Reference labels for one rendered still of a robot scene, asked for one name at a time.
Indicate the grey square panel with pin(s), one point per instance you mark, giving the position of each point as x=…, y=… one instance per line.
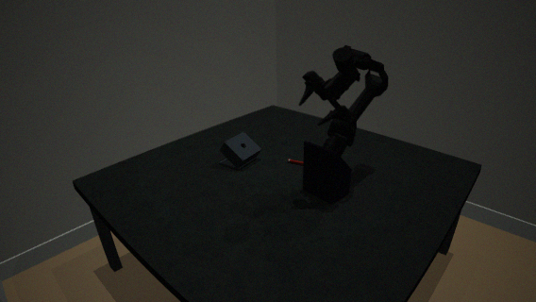
x=239, y=151

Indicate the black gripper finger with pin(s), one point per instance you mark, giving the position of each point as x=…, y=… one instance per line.
x=332, y=115
x=310, y=88

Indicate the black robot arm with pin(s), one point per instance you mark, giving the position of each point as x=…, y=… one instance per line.
x=347, y=61

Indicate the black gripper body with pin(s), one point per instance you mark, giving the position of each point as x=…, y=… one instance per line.
x=333, y=90

